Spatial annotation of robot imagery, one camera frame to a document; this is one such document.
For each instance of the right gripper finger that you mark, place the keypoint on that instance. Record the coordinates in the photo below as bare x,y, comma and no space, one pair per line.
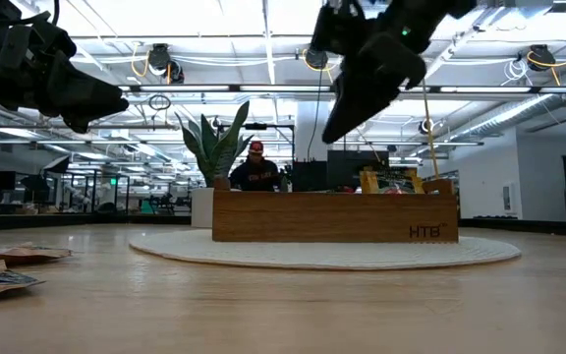
371,88

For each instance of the yellow green snack packet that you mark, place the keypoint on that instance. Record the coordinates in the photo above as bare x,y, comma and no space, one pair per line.
393,179

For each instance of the wooden three-compartment tray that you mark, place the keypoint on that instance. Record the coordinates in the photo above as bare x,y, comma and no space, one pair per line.
332,216

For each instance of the large black monitor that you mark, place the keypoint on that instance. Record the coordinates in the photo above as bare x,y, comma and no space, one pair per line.
349,167

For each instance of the linear ceiling light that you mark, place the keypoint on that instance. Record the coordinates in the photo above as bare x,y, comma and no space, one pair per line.
189,88

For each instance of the black box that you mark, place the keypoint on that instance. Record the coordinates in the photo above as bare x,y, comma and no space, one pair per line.
308,177

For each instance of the green snake plant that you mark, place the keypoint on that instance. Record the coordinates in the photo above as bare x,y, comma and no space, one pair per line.
216,152

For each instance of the person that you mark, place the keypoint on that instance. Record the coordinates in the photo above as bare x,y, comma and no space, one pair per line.
256,174

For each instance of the white round plate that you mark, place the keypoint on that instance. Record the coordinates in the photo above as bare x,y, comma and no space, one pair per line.
312,255

